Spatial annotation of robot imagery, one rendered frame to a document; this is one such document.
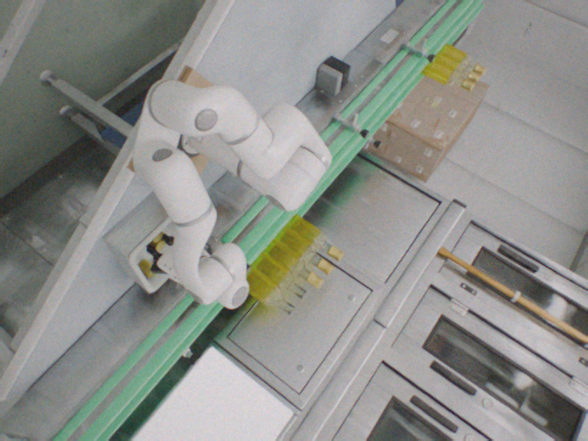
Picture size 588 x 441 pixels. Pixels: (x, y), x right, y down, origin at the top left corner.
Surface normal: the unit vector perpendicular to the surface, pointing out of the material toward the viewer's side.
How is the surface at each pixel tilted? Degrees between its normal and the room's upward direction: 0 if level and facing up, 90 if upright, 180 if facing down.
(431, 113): 90
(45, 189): 90
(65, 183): 90
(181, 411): 90
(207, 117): 25
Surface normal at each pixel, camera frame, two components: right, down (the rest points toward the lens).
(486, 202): 0.04, -0.50
